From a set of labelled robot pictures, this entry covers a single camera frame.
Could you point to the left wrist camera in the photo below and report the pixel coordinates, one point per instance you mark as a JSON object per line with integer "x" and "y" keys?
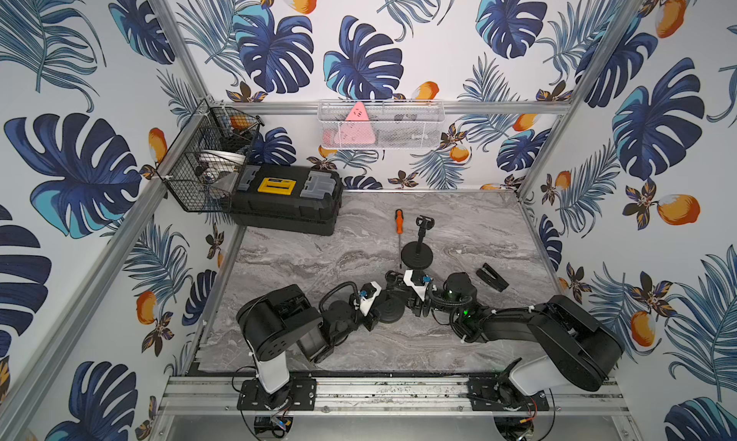
{"x": 366, "y": 297}

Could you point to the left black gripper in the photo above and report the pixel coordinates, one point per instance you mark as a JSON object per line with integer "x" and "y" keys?
{"x": 379, "y": 302}

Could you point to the orange handled screwdriver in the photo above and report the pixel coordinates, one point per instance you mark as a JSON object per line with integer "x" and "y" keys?
{"x": 399, "y": 222}

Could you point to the black clip piece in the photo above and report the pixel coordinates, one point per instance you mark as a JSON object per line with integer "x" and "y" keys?
{"x": 492, "y": 278}

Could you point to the black plastic toolbox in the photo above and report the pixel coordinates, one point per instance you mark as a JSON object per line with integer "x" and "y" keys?
{"x": 288, "y": 198}

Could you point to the black round base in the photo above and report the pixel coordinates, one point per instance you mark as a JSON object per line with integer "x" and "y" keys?
{"x": 417, "y": 255}
{"x": 390, "y": 310}

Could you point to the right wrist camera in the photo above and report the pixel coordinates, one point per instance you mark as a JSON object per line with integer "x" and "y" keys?
{"x": 417, "y": 283}

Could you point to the clear mesh wall tray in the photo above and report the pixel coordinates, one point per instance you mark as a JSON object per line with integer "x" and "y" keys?
{"x": 397, "y": 124}

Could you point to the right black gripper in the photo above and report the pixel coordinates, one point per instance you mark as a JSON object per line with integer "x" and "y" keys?
{"x": 416, "y": 304}

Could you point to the black wire basket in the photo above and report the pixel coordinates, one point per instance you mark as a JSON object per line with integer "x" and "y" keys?
{"x": 210, "y": 158}

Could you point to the pink triangle card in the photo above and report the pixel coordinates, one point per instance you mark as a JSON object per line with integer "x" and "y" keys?
{"x": 356, "y": 129}

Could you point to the black stand pole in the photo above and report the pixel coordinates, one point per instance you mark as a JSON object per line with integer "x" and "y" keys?
{"x": 424, "y": 223}

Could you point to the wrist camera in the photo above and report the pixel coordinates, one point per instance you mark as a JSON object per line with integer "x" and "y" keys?
{"x": 417, "y": 283}
{"x": 366, "y": 297}

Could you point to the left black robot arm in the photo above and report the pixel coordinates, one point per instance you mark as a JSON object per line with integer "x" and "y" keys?
{"x": 281, "y": 319}

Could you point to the aluminium front rail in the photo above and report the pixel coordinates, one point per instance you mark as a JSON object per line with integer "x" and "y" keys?
{"x": 385, "y": 396}

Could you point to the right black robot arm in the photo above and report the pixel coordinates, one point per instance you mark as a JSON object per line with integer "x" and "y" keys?
{"x": 578, "y": 348}

